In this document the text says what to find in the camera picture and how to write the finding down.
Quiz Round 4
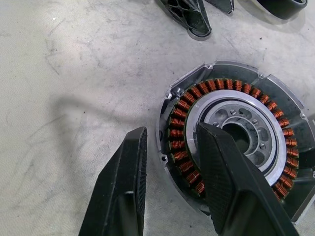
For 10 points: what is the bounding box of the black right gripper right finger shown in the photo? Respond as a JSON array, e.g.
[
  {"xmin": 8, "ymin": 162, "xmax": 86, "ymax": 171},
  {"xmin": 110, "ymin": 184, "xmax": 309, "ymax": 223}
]
[{"xmin": 195, "ymin": 122, "xmax": 300, "ymax": 236}]

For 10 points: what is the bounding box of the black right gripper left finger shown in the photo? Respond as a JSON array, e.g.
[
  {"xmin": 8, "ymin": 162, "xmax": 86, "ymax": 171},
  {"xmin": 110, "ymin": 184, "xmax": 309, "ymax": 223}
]
[{"xmin": 78, "ymin": 126, "xmax": 148, "ymax": 236}]

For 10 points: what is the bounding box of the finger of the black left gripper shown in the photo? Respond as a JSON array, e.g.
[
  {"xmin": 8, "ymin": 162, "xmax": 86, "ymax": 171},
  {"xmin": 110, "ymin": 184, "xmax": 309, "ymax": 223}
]
[
  {"xmin": 155, "ymin": 0, "xmax": 213, "ymax": 41},
  {"xmin": 204, "ymin": 0, "xmax": 235, "ymax": 15}
]

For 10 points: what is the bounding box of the spoked rotor with black rim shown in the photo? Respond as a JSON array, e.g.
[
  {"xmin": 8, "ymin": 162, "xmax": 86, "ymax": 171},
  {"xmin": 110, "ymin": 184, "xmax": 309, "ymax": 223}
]
[{"xmin": 255, "ymin": 0, "xmax": 309, "ymax": 20}]

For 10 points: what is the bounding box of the motor housing with copper coils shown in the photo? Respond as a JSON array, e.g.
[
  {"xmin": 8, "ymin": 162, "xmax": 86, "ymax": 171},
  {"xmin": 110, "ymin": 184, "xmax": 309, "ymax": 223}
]
[{"xmin": 155, "ymin": 60, "xmax": 315, "ymax": 223}]

